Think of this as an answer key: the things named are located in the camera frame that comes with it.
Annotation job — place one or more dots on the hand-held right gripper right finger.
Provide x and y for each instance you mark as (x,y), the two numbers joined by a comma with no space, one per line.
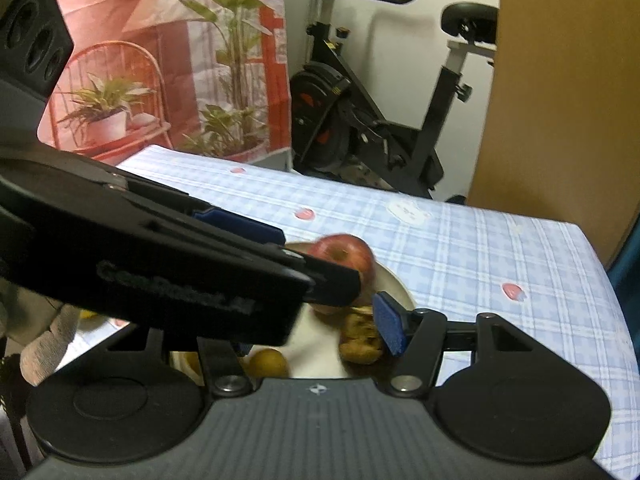
(390,325)

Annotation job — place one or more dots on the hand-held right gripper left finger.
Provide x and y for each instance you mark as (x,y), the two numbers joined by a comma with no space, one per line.
(220,365)

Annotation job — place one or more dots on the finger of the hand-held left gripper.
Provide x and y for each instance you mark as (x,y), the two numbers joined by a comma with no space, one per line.
(335,285)
(240,226)

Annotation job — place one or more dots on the red apple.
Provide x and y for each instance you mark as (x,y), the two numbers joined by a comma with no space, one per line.
(345,252)

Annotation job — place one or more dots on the brown fruit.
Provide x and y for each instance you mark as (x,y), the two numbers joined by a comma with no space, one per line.
(360,341)

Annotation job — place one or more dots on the small yellow round fruit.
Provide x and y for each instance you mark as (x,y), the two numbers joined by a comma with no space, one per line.
(270,364)

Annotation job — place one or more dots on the cream round plate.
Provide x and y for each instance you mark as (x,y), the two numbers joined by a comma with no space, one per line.
(320,347)

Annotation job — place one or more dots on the person's left hand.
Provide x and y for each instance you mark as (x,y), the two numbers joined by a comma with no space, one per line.
(45,345)

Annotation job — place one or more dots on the blue plaid tablecloth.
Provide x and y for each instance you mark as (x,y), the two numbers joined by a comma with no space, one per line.
(475,270)

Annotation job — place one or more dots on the black exercise bike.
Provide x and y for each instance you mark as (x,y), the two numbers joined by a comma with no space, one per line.
(360,125)

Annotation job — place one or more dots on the printed backdrop cloth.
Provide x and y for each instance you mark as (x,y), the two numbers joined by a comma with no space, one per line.
(150,35)

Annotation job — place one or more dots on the dark teal object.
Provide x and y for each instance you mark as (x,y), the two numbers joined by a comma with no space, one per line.
(627,275)

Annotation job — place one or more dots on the orange wooden door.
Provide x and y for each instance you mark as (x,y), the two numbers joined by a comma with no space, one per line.
(560,85)

